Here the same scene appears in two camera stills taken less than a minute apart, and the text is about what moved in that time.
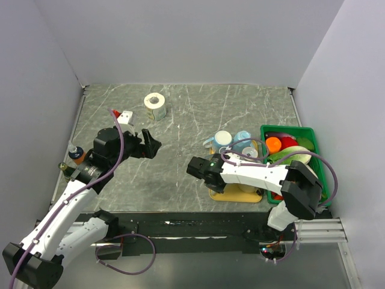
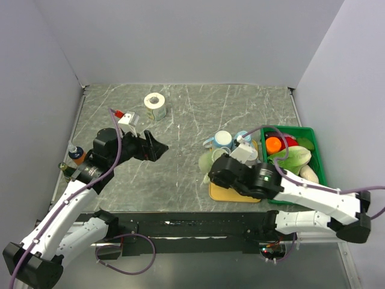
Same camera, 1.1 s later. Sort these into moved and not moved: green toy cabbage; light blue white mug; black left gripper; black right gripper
Moved: black right gripper
Not moved: green toy cabbage; light blue white mug; black left gripper
